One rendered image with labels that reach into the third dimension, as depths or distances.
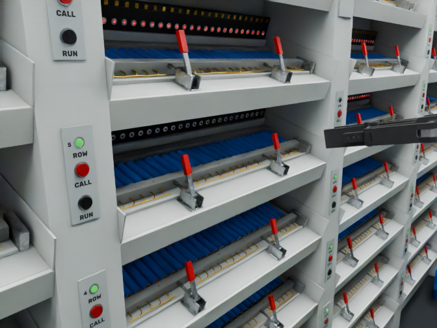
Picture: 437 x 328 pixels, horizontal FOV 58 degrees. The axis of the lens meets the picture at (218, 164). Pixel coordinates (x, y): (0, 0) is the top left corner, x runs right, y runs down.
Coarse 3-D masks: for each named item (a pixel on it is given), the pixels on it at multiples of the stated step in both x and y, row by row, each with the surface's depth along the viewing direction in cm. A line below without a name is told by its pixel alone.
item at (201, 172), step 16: (288, 144) 96; (224, 160) 80; (240, 160) 83; (256, 160) 88; (160, 176) 69; (176, 176) 70; (192, 176) 73; (208, 176) 77; (128, 192) 63; (144, 192) 65; (160, 192) 68
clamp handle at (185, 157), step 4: (180, 156) 66; (184, 156) 66; (188, 156) 67; (184, 160) 66; (188, 160) 66; (184, 164) 66; (188, 164) 66; (184, 168) 66; (188, 168) 66; (184, 172) 66; (188, 172) 66; (188, 176) 66; (188, 180) 66; (188, 184) 66; (192, 184) 67; (192, 188) 67; (188, 192) 68; (192, 192) 67
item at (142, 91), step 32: (128, 0) 68; (128, 32) 70; (160, 32) 76; (192, 32) 82; (224, 32) 88; (256, 32) 96; (128, 64) 59; (160, 64) 63; (192, 64) 69; (224, 64) 75; (256, 64) 82; (288, 64) 91; (320, 64) 94; (128, 96) 53; (160, 96) 56; (192, 96) 61; (224, 96) 67; (256, 96) 74; (288, 96) 82; (320, 96) 93; (128, 128) 55
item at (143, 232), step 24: (120, 144) 72; (144, 144) 77; (312, 144) 100; (312, 168) 93; (168, 192) 70; (216, 192) 73; (240, 192) 75; (264, 192) 81; (120, 216) 54; (144, 216) 62; (168, 216) 63; (192, 216) 65; (216, 216) 71; (120, 240) 55; (144, 240) 59; (168, 240) 63
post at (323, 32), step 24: (264, 0) 102; (336, 0) 89; (288, 24) 98; (312, 24) 94; (336, 24) 91; (312, 48) 95; (336, 48) 93; (336, 72) 95; (264, 120) 109; (288, 120) 104; (312, 120) 99; (336, 168) 103; (288, 192) 108; (312, 192) 103; (336, 216) 108; (336, 240) 110; (312, 264) 107
